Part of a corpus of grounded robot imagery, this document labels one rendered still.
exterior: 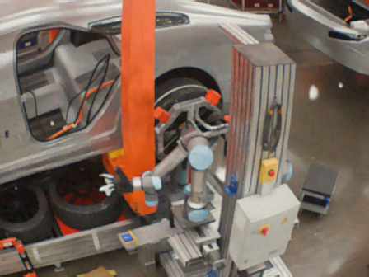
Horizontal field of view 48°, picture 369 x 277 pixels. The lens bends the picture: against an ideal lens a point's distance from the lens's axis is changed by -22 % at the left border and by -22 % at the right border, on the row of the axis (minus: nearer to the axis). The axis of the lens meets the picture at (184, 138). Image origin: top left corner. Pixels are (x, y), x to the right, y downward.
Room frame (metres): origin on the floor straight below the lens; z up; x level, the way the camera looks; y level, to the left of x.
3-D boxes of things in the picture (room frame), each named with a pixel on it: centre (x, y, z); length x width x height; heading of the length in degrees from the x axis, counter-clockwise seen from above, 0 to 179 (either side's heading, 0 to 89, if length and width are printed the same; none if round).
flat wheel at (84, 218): (2.90, 0.81, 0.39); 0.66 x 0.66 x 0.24
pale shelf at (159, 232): (2.46, 0.25, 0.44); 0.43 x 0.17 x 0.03; 119
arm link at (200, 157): (2.20, -0.08, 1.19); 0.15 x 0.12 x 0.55; 8
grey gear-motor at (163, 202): (3.03, 0.25, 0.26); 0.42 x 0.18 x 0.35; 29
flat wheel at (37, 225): (2.56, 1.43, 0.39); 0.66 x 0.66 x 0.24
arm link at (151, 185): (2.16, 0.18, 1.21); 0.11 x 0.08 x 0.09; 98
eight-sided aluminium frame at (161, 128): (3.15, -0.04, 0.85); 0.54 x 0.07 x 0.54; 119
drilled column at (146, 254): (2.45, 0.27, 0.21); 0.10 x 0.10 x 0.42; 29
